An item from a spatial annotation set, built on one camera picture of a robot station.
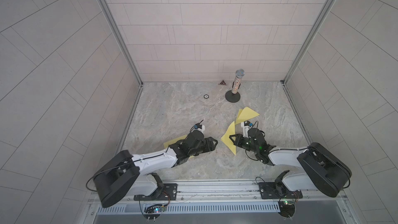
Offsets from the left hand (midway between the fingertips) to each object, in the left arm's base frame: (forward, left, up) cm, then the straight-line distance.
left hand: (217, 144), depth 81 cm
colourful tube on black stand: (+37, -13, -4) cm, 39 cm away
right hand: (+5, -7, -3) cm, 9 cm away
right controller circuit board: (-27, -31, -8) cm, 42 cm away
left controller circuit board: (-28, +28, -4) cm, 40 cm away
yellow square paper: (+4, -5, -3) cm, 7 cm away
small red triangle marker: (+50, -6, -4) cm, 50 cm away
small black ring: (+37, +6, -5) cm, 38 cm away
